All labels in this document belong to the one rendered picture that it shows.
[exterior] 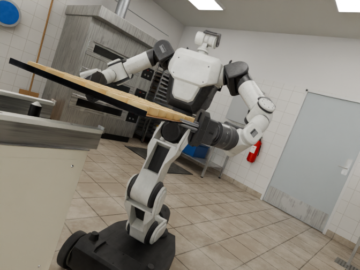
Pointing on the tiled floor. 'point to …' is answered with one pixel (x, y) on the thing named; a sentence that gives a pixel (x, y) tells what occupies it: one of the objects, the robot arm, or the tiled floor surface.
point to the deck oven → (51, 90)
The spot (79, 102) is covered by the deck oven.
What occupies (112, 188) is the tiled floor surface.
